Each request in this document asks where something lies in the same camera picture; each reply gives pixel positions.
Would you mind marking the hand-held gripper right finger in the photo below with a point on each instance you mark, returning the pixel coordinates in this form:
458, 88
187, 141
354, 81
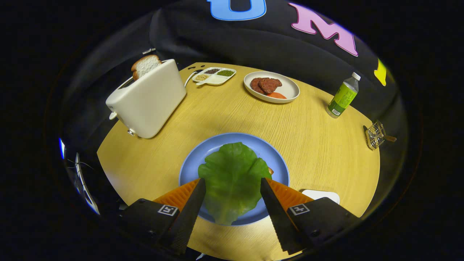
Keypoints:
277, 217

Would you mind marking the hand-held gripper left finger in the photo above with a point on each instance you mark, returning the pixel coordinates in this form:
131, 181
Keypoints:
188, 217

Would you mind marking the green lettuce leaf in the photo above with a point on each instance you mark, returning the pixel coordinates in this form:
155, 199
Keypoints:
232, 174

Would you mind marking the bread slice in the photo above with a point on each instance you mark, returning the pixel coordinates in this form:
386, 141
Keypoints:
145, 66

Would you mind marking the blue round plate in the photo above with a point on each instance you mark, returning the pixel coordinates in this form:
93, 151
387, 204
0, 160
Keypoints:
192, 170

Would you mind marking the white square plate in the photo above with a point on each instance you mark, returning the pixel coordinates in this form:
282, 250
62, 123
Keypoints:
322, 194

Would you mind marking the red tomato slice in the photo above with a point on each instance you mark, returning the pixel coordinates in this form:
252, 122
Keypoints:
277, 95

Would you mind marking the white toaster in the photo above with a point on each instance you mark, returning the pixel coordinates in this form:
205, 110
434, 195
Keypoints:
148, 101

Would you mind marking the white round plate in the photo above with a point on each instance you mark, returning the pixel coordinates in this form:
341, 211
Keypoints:
290, 88

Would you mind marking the brown meat slice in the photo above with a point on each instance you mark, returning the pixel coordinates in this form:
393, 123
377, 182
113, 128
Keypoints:
255, 85
270, 85

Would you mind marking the green label drink bottle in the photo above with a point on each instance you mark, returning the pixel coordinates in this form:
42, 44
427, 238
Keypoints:
342, 98

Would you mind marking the white divided seasoning tray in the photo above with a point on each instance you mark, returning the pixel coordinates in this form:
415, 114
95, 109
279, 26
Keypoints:
217, 80

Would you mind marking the white cloth clip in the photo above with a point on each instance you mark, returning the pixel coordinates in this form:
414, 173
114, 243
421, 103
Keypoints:
148, 50

